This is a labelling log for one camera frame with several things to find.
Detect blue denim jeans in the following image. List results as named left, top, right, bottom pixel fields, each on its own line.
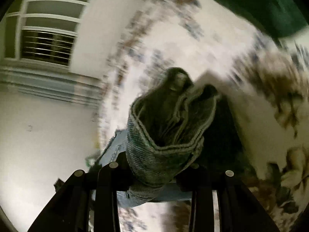
left=99, top=68, right=219, bottom=208

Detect floral bed sheet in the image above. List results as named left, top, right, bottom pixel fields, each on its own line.
left=95, top=0, right=308, bottom=231

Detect left grey striped curtain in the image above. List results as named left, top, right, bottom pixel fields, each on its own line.
left=1, top=66, right=101, bottom=108

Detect dark green plush blanket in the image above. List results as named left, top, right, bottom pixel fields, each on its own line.
left=215, top=0, right=308, bottom=39

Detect white framed barred window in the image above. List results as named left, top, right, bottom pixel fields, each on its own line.
left=3, top=0, right=90, bottom=68

